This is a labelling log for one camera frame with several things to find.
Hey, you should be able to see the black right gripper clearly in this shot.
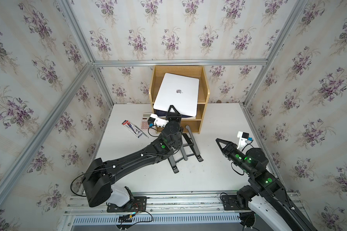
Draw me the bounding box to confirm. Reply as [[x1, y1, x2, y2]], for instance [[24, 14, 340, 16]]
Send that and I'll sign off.
[[216, 137, 254, 178]]

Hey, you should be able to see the white laptop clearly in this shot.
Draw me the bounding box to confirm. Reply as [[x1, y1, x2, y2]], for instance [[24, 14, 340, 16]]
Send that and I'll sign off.
[[153, 73, 200, 117]]

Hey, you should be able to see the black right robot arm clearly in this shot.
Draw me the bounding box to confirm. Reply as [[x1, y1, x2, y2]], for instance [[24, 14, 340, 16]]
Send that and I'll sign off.
[[216, 138, 317, 231]]

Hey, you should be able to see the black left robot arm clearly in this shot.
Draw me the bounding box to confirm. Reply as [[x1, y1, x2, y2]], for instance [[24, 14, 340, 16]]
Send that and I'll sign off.
[[82, 105, 183, 208]]

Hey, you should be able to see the black laptop stand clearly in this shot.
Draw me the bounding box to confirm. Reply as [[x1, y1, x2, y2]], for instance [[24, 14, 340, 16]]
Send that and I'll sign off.
[[168, 125, 203, 174]]

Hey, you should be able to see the pink calculator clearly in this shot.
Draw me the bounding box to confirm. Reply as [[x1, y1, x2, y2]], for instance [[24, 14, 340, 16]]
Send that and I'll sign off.
[[140, 112, 151, 131]]

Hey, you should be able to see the wooden shelf unit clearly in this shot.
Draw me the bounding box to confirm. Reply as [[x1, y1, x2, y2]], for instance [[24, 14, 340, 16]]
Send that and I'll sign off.
[[149, 65, 210, 133]]

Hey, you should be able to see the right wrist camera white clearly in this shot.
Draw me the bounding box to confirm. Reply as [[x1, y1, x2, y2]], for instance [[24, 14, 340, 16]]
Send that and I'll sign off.
[[237, 131, 253, 150]]

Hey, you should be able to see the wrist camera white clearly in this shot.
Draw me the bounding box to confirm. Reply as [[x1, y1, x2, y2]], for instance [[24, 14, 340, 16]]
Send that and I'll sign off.
[[147, 114, 169, 128], [237, 131, 253, 150]]

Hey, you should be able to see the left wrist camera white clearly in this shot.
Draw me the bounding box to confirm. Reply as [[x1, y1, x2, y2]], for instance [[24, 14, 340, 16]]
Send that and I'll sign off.
[[147, 114, 169, 128]]

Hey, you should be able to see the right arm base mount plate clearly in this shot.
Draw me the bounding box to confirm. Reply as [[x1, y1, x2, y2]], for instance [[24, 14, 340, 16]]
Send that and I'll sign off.
[[219, 185, 257, 211]]

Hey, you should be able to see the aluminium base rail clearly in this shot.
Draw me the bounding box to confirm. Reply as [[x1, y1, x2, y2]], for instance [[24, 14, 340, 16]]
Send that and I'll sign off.
[[60, 191, 252, 231]]

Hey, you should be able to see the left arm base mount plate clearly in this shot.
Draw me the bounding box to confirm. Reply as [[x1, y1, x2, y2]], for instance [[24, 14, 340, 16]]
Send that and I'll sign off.
[[107, 196, 147, 213]]

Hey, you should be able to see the aluminium frame profile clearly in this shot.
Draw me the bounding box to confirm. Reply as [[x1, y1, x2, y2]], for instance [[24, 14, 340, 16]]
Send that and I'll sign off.
[[0, 1, 307, 207]]

